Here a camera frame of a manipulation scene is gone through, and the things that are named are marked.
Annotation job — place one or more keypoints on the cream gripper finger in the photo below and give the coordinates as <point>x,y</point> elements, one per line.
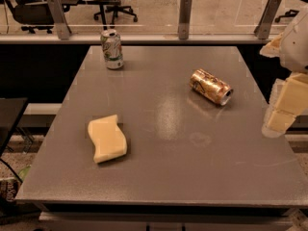
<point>272,48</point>
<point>288,100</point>

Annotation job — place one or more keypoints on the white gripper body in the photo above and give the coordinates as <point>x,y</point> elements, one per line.
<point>296,50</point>

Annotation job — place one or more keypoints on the orange soda can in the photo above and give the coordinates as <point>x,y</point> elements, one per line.
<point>211,87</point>

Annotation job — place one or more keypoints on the green white soda can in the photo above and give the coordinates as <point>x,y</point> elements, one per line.
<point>111,46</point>

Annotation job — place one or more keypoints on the black office chair right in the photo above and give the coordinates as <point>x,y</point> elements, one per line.
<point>289,13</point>

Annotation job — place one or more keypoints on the black office chair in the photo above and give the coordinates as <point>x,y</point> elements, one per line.
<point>289,13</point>
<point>115,7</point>
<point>35,14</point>

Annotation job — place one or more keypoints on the black office chair centre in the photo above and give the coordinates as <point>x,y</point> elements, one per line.
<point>115,7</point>

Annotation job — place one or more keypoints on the yellow wavy sponge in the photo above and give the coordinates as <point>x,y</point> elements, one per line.
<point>108,139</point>

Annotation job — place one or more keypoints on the glass barrier panel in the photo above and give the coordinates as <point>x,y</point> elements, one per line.
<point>208,17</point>

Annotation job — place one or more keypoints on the black office chair left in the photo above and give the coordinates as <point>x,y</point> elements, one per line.
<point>35,14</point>

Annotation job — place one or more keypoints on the right metal railing bracket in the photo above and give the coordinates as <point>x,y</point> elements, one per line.
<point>262,30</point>

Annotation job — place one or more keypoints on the metal railing bracket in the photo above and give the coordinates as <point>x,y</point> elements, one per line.
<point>184,19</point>
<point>262,30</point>
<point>57,11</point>

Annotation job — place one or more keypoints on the middle metal railing bracket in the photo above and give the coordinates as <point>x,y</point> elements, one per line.
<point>184,19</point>

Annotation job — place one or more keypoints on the left metal railing bracket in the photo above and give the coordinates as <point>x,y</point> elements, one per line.
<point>57,11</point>

